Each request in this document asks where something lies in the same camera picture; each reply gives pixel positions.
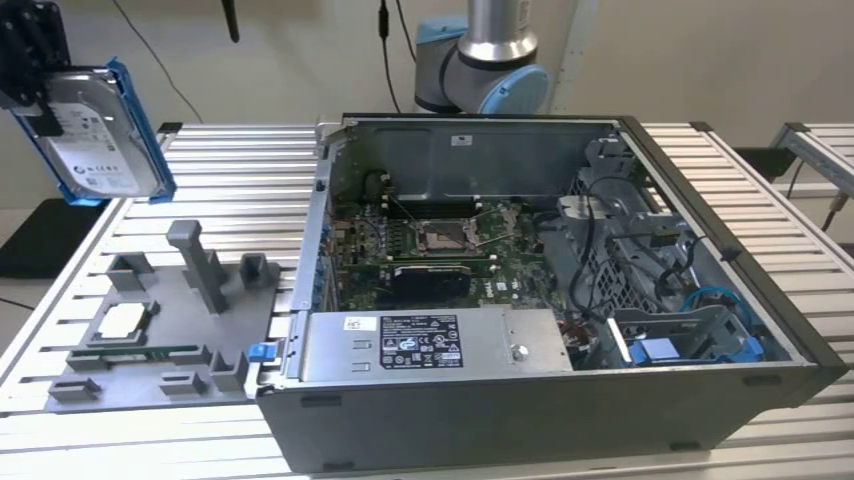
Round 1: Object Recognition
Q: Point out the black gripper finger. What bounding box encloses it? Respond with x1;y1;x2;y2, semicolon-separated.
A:
32;97;66;139

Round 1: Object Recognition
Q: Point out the hard disk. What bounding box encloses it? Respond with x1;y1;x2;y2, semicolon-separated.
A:
10;57;179;206

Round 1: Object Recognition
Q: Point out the blue carrier in disk bay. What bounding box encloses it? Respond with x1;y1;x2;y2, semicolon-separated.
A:
626;338;762;366

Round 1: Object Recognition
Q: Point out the black antenna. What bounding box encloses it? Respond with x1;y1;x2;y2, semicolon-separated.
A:
221;0;242;45

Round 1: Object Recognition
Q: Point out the silver CPU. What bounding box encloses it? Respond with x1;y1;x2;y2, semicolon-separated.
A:
96;302;148;336

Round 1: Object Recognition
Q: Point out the grey parts rack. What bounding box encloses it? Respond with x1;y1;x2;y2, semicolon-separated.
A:
43;219;286;414

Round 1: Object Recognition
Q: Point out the green RAM stick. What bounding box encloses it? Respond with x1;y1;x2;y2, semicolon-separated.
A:
70;345;202;362

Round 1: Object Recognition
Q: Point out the RAM slot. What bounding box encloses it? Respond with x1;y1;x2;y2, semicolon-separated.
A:
385;195;483;220
386;252;497;264

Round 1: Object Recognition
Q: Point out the silver power supply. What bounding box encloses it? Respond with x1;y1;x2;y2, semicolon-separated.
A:
297;308;575;381

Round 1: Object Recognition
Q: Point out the CPU socket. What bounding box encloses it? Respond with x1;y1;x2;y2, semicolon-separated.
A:
417;219;479;254

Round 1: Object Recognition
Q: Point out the black graphics card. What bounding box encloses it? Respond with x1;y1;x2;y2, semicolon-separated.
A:
383;263;473;304

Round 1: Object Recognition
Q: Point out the metal socket cover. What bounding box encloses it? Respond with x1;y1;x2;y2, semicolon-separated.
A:
466;204;522;237

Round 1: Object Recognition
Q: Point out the green motherboard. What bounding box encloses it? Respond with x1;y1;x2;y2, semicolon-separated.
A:
326;197;569;311

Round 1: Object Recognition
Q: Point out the open grey PC case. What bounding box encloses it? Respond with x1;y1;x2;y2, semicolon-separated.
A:
255;112;853;474

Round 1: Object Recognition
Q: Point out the grey metal drive cage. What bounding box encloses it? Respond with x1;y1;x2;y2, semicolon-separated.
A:
539;167;756;321

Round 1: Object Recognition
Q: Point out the black box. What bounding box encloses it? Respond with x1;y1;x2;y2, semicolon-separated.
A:
733;147;797;184

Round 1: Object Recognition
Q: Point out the metal slat side table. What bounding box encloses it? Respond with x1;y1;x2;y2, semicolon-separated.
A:
770;122;854;194

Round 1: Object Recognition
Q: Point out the thin black wall cable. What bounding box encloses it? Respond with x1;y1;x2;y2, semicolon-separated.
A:
111;0;206;125

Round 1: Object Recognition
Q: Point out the thick black cable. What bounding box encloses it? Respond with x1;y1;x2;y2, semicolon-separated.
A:
377;0;406;114

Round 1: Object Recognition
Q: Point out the locking lever wire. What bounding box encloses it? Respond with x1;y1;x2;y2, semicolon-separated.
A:
389;193;422;224

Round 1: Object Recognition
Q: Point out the long black wire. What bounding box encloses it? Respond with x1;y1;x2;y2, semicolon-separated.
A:
570;174;642;321

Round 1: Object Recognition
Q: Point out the red wire bundle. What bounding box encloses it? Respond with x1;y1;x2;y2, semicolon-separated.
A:
559;319;590;347

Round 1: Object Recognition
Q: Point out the looped black wire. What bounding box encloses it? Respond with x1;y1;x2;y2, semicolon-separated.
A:
657;232;720;301

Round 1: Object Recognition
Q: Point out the blue wire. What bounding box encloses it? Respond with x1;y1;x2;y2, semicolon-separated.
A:
685;286;760;341

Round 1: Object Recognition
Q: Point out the black plug cable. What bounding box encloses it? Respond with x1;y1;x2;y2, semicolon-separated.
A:
821;192;846;232

